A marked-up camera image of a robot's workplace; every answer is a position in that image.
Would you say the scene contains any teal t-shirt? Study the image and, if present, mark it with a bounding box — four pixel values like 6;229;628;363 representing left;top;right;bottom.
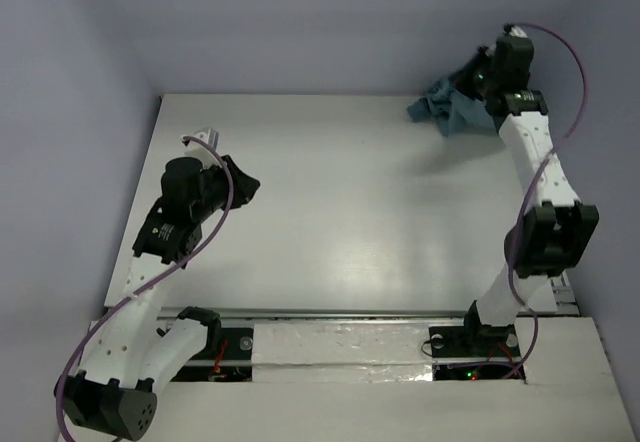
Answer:
406;77;494;137

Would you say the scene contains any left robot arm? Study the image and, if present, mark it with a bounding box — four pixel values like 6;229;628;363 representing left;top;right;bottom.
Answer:
54;155;260;441

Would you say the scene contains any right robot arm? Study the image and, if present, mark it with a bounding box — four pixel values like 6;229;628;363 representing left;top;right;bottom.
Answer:
454;24;599;354

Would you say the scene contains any white foil-taped centre block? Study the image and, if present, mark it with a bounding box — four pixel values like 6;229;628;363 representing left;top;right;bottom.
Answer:
251;321;433;384

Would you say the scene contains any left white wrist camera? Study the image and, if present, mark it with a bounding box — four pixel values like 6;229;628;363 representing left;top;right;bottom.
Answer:
181;128;219;169

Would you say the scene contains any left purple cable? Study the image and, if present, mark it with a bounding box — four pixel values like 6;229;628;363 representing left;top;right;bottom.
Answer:
53;134;236;442

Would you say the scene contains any aluminium front rail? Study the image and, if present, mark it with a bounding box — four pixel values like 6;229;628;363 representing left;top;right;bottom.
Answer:
104;304;587;321

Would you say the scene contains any aluminium rail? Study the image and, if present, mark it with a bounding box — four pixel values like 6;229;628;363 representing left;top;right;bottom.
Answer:
104;304;587;321
549;272;581;317

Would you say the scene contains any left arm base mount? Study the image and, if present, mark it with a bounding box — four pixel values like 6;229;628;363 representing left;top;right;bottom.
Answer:
172;326;254;383

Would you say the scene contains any aluminium right side rail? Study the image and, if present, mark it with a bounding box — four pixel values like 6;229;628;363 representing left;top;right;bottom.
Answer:
549;272;581;317

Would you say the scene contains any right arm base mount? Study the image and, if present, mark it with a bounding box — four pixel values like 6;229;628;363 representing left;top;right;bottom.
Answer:
420;325;526;382

